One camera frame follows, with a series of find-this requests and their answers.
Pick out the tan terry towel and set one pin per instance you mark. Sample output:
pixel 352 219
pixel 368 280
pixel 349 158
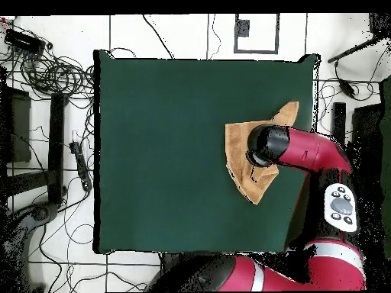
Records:
pixel 241 171

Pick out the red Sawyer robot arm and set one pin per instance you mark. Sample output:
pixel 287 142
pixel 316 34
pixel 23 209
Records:
pixel 305 149

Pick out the dark green table cloth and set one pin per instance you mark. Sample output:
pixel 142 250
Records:
pixel 146 137

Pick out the black power strip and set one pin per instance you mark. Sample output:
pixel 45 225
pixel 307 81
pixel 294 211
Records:
pixel 81 164

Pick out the black upright bar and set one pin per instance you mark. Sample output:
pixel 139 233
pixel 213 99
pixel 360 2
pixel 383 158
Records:
pixel 56 146
pixel 339 122

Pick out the dark grey square plate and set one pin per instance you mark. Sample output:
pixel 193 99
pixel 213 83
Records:
pixel 242 28

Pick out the dark stand base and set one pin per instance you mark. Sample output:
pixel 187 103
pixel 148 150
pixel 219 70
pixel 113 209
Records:
pixel 39 212

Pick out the black power adapter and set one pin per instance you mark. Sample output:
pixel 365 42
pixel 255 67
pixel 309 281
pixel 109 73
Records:
pixel 347 88

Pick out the dark box panel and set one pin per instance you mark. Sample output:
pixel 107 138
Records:
pixel 18 128
pixel 366 131

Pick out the black tripod boom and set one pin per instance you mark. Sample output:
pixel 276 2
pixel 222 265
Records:
pixel 351 50

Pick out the grey square frame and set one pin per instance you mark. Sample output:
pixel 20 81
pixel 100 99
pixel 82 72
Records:
pixel 256 51

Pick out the black network switch box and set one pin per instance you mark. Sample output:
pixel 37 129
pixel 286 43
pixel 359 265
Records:
pixel 23 41

